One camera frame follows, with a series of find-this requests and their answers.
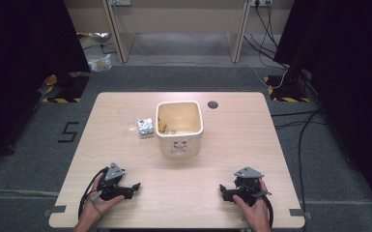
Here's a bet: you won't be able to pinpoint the crumpled silver foil sheet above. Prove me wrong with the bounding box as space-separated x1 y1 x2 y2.
76 31 111 43

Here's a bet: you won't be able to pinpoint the person's left hand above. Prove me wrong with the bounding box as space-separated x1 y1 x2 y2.
79 174 126 227

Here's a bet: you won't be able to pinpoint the short black floor cable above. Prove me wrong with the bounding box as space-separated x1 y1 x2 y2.
82 42 119 56

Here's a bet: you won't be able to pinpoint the black hanging cables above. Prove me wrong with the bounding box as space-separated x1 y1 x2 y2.
243 3 290 71

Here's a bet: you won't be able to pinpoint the stand base with striped tape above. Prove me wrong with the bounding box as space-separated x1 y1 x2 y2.
42 72 91 104
263 74 312 103

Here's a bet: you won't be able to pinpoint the person's right hand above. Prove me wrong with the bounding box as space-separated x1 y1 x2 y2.
232 178 271 227

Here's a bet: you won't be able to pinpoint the clear plastic bag yellow contents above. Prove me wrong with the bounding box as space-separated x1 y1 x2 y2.
87 53 113 73

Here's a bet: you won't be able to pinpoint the dark curtain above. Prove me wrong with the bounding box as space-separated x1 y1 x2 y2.
0 0 91 173
272 0 372 221

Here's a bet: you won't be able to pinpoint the yellow wrapper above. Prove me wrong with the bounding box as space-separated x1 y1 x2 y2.
157 116 170 134

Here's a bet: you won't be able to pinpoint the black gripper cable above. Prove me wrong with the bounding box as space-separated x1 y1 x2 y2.
260 190 274 228
77 166 110 223

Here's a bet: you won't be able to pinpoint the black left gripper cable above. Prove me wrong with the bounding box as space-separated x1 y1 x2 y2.
77 166 110 223

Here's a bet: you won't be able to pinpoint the silver foil wrapper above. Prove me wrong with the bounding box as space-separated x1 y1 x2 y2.
136 117 155 139

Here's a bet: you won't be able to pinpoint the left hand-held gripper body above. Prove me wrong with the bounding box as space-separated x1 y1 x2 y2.
97 162 126 201

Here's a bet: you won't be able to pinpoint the grey tape piece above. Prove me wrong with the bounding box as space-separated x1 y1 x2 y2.
43 205 68 218
288 208 312 220

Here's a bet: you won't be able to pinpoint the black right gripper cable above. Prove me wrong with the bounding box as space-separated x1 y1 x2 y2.
260 190 274 228

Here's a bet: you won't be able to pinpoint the cream square plastic bin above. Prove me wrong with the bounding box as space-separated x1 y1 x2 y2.
155 100 205 159

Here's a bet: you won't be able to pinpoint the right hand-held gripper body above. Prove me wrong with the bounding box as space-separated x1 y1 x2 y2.
233 166 272 208

